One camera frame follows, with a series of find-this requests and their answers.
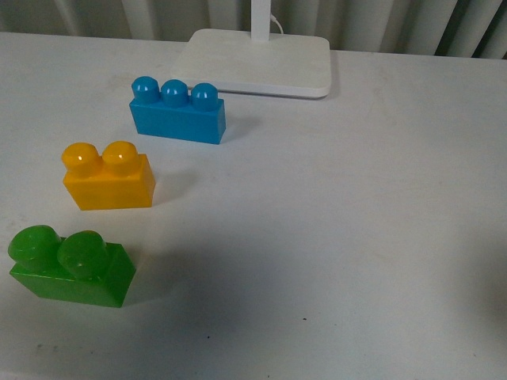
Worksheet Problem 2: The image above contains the white desk lamp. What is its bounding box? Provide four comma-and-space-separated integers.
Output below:
170, 1, 332, 99

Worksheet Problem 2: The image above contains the yellow two-stud toy block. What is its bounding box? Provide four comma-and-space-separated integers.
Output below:
62, 141, 155, 211

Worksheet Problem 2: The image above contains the green two-stud toy block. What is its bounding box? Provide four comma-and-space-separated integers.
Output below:
8, 225, 136, 308

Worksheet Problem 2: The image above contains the blue three-stud toy block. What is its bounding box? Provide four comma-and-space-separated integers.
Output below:
129, 76, 226, 144

